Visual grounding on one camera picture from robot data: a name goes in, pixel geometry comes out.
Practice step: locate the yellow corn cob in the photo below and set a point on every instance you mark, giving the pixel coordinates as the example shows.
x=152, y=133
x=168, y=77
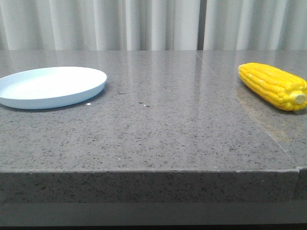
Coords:
x=282, y=89

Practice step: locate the light blue round plate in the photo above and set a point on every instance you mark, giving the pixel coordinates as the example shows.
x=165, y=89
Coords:
x=50, y=87

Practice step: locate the white pleated curtain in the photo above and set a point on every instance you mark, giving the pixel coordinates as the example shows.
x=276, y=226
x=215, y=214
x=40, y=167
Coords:
x=153, y=25

